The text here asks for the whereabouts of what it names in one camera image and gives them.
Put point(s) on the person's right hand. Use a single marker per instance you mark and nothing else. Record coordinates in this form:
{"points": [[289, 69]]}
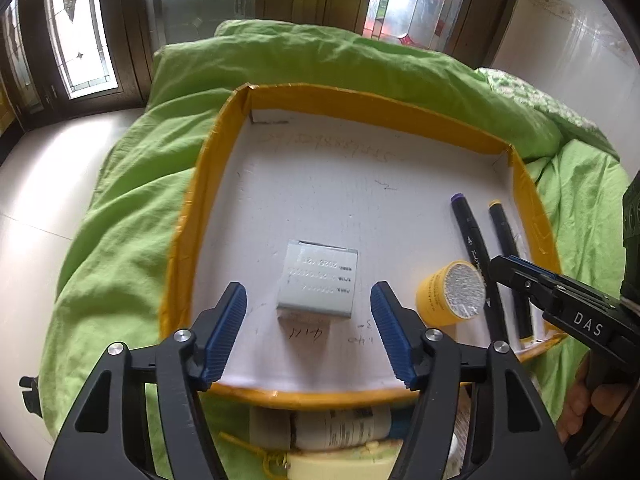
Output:
{"points": [[575, 400]]}

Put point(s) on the small blue box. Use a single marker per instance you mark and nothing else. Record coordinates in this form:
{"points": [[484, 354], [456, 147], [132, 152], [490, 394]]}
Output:
{"points": [[400, 425]]}

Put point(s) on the green blanket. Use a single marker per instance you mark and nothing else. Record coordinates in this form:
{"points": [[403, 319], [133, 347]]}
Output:
{"points": [[125, 210]]}

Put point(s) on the black marker yellow cap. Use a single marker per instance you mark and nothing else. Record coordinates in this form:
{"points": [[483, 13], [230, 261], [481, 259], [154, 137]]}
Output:
{"points": [[502, 230]]}

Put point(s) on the green white patterned cloth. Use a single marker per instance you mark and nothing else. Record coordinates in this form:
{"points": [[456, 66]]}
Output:
{"points": [[530, 95]]}

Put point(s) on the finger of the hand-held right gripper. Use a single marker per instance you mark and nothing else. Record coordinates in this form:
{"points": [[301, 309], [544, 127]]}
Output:
{"points": [[580, 290], [520, 285]]}

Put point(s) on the yellow-taped cardboard tray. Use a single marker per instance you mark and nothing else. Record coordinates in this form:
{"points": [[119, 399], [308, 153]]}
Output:
{"points": [[325, 195]]}

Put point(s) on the yellow cup with foil lid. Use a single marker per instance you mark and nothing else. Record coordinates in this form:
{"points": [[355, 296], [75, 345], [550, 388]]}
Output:
{"points": [[430, 295]]}

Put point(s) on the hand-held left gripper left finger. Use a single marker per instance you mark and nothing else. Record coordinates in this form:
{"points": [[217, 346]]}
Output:
{"points": [[227, 330]]}

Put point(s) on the white labelled bottle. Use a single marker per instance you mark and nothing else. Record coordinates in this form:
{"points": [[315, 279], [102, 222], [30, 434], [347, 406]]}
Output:
{"points": [[340, 427]]}

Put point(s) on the small grey box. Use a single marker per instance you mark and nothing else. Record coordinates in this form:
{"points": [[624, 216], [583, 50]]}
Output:
{"points": [[317, 280]]}

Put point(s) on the small black object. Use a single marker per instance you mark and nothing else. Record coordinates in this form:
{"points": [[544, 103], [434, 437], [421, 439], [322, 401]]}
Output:
{"points": [[30, 392]]}

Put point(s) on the black marker purple cap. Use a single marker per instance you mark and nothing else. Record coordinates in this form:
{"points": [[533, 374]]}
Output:
{"points": [[470, 240]]}

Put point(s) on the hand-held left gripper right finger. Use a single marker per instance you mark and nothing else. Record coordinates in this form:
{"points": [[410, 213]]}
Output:
{"points": [[395, 335]]}

